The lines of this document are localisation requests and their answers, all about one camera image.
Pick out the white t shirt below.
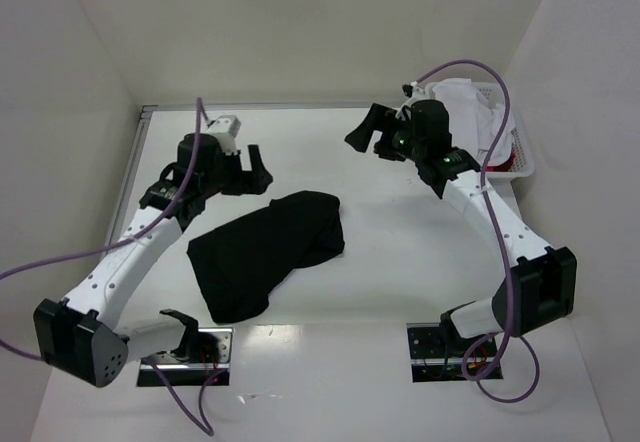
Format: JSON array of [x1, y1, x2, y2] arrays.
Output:
[[431, 78, 505, 163]]

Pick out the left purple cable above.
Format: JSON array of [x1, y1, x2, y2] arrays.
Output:
[[0, 96, 216, 436]]

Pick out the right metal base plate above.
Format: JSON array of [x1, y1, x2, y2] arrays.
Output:
[[407, 323, 497, 383]]

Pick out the black t shirt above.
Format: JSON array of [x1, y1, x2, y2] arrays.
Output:
[[187, 191, 345, 325]]

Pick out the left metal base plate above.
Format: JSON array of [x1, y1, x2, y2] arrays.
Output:
[[136, 327, 233, 388]]

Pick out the purple cable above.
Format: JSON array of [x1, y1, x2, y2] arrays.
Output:
[[0, 96, 216, 436], [412, 58, 542, 403]]

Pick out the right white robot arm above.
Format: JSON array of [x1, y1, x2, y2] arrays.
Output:
[[345, 99, 577, 343]]

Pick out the metal base plate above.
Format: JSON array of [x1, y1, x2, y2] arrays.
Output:
[[407, 323, 497, 383], [136, 327, 233, 388]]

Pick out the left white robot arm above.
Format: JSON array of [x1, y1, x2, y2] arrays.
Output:
[[33, 133, 273, 388]]

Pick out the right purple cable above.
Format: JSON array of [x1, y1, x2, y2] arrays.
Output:
[[412, 58, 542, 403]]

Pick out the white plastic basket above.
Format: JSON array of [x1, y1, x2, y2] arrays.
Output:
[[425, 80, 534, 179]]

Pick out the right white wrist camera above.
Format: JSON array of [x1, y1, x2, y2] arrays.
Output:
[[396, 81, 434, 121]]

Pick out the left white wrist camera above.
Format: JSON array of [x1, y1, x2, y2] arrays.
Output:
[[206, 115, 241, 155]]

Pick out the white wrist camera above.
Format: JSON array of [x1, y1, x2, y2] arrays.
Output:
[[206, 115, 241, 155], [396, 81, 434, 121]]

